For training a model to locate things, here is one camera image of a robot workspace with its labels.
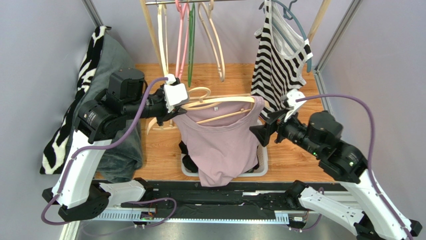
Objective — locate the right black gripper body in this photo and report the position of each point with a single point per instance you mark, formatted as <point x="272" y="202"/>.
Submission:
<point x="271" y="124"/>

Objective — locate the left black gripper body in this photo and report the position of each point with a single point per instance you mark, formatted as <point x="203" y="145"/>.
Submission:
<point x="158" y="110"/>

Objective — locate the light wooden hanger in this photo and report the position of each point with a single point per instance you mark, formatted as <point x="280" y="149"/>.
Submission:
<point x="204" y="102"/>

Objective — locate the cream wooden hanger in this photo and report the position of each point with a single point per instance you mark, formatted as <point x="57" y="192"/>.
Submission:
<point x="163" y="37"/>

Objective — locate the green plastic hanger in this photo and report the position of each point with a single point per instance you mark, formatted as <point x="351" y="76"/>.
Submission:
<point x="192" y="23"/>

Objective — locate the pink plastic hanger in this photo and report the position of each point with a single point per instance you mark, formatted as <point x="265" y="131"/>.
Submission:
<point x="182" y="44"/>

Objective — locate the cream plastic hanger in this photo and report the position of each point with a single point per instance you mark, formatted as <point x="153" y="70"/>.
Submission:
<point x="204" y="12"/>

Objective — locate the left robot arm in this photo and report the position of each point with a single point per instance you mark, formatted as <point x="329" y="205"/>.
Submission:
<point x="102" y="124"/>

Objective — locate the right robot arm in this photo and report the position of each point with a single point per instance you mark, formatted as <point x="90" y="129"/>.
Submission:
<point x="376" y="217"/>

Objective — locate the black white striped tank top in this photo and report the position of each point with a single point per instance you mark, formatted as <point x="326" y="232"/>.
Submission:
<point x="280" y="59"/>

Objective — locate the teal plastic hanger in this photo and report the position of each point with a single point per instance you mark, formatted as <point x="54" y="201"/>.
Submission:
<point x="299" y="30"/>

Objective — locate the white plastic basket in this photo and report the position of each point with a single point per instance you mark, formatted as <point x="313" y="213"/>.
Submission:
<point x="263" y="163"/>

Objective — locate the grey zebra cushion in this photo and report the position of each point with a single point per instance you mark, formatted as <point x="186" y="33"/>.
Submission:
<point x="103" y="57"/>

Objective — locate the wooden clothes rack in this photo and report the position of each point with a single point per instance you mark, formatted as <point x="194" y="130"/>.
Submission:
<point x="315" y="25"/>

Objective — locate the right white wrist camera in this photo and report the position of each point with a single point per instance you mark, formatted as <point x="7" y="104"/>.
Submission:
<point x="292" y="103"/>

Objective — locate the aluminium frame post right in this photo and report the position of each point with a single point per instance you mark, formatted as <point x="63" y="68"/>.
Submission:
<point x="326" y="77"/>

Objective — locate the aluminium frame post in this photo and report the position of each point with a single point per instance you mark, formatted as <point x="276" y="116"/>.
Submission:
<point x="326" y="77"/>
<point x="93" y="12"/>

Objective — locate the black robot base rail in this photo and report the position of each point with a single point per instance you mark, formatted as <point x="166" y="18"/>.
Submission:
<point x="237" y="202"/>

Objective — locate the aluminium frame post left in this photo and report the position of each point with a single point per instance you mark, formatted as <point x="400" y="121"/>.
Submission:
<point x="93" y="12"/>

